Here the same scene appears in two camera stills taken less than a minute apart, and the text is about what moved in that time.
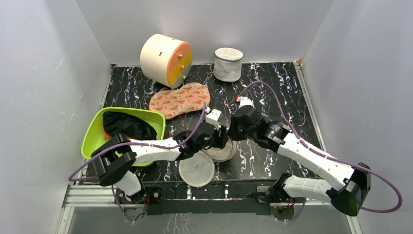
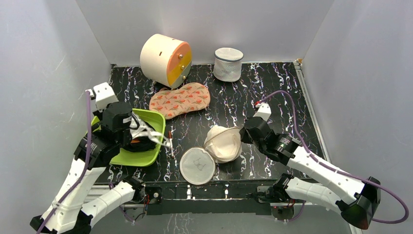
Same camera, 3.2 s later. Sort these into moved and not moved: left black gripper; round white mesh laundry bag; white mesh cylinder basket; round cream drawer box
Moved: left black gripper
Not moved: white mesh cylinder basket; round cream drawer box; round white mesh laundry bag
